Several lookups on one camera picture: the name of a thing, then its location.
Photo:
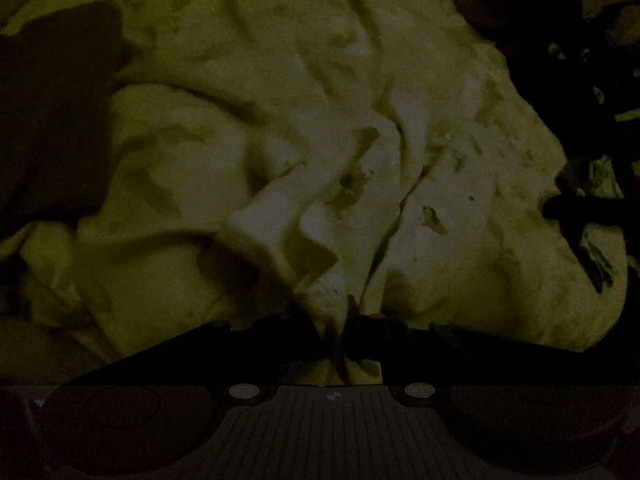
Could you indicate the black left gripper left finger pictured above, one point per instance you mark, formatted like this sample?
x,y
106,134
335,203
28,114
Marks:
x,y
214,357

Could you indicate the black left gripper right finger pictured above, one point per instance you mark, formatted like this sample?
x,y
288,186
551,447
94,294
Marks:
x,y
457,360

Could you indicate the pale patterned small garment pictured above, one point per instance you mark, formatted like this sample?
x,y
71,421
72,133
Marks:
x,y
368,151

